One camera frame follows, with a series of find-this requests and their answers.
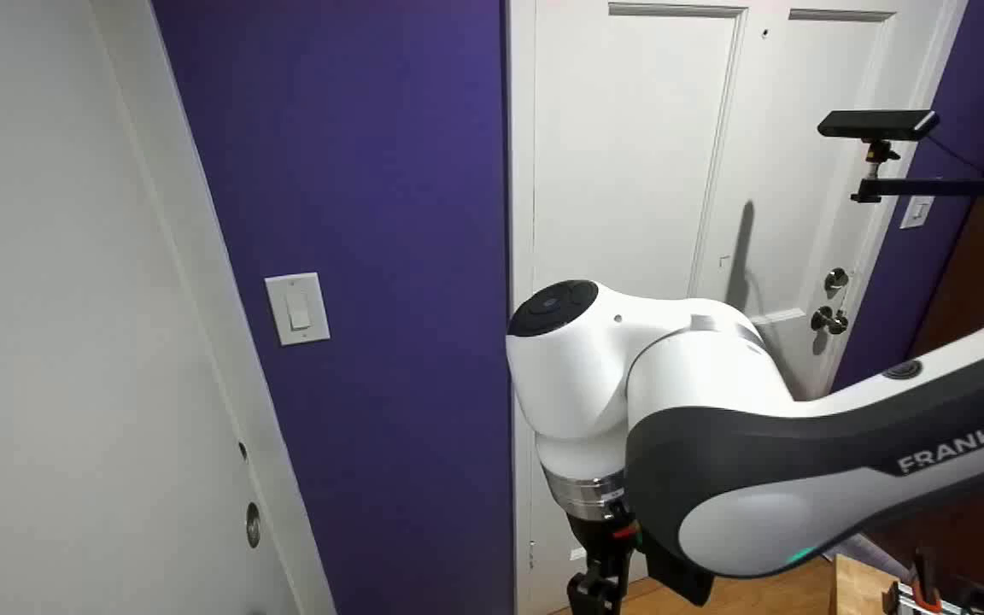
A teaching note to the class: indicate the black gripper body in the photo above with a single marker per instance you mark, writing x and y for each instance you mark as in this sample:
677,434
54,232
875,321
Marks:
600,548

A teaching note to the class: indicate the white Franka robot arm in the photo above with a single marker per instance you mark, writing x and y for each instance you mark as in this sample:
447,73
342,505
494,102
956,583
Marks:
720,379

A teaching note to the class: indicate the red and black clamp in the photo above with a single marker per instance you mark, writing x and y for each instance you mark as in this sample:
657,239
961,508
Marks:
923,589

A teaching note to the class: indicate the white panelled door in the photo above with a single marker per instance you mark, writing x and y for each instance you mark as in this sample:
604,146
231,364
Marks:
630,149

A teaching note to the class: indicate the brown wooden cabinet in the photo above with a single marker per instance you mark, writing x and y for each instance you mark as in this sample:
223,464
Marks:
973,276

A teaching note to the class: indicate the plain white door with holes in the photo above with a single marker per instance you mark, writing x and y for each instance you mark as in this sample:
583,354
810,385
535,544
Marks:
84,342

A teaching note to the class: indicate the white rocker light switch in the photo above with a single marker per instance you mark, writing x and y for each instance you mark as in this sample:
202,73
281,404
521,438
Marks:
299,308

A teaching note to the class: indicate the small white wall plate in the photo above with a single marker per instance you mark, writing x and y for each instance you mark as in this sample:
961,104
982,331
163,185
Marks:
916,215

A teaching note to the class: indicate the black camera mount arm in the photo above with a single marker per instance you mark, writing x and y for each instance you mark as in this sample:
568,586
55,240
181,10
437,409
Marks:
923,185

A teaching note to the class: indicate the black stereo camera bar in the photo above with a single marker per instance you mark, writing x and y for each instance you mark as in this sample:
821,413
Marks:
875,126

